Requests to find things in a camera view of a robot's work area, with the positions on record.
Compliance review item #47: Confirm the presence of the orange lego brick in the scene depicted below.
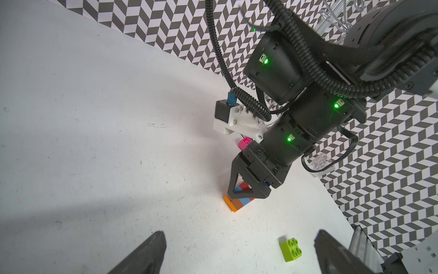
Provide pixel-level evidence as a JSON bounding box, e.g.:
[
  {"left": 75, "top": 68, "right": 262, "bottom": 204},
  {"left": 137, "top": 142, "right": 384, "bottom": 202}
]
[{"left": 224, "top": 195, "right": 244, "bottom": 212}]

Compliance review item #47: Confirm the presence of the light blue lego plate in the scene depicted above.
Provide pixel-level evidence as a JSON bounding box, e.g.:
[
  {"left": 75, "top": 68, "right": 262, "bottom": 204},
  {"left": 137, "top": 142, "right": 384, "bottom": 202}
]
[{"left": 239, "top": 198, "right": 254, "bottom": 207}]

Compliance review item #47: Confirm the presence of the magenta lego brick far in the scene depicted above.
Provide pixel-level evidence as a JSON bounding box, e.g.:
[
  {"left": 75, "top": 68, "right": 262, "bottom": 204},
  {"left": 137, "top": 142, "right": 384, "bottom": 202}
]
[{"left": 237, "top": 137, "right": 253, "bottom": 151}]

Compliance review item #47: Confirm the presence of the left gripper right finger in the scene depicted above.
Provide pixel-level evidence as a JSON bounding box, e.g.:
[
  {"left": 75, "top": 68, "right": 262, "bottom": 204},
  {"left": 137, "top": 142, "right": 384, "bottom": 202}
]
[{"left": 314, "top": 229, "right": 373, "bottom": 274}]

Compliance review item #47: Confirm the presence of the small red lego brick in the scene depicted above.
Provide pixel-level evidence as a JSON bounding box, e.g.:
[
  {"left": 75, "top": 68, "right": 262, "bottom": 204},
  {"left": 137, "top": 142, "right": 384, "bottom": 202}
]
[{"left": 236, "top": 182, "right": 251, "bottom": 192}]

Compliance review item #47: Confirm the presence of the clear glass cup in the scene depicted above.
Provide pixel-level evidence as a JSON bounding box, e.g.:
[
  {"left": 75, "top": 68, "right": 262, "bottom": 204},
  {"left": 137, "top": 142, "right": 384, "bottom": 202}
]
[{"left": 308, "top": 153, "right": 335, "bottom": 178}]

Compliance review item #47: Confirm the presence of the lime green lego brick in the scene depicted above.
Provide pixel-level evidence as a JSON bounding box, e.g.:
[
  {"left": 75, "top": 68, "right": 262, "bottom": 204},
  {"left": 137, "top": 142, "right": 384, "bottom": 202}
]
[{"left": 279, "top": 238, "right": 302, "bottom": 262}]

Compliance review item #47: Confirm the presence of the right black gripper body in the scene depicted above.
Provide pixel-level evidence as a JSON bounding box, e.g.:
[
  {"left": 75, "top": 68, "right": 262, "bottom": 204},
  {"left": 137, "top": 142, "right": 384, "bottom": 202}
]
[{"left": 238, "top": 142, "right": 291, "bottom": 188}]

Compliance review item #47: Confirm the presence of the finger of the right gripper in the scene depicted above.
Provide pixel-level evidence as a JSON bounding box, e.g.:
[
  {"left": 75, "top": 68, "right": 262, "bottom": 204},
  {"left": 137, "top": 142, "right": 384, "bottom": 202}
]
[{"left": 228, "top": 155, "right": 271, "bottom": 200}]

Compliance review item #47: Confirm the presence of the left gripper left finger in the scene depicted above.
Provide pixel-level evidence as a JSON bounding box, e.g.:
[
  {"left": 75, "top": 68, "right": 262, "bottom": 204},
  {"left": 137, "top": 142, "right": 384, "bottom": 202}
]
[{"left": 108, "top": 231, "right": 167, "bottom": 274}]

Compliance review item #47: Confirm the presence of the silver metal jewelry stand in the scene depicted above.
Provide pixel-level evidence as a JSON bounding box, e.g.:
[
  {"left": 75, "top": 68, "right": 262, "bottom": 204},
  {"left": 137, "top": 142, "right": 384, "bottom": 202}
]
[{"left": 315, "top": 0, "right": 365, "bottom": 35}]

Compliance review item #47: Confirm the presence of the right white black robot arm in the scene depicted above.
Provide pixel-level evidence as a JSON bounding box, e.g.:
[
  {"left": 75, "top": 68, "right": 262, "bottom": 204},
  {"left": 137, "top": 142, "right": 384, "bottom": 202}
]
[{"left": 205, "top": 1, "right": 438, "bottom": 200}]

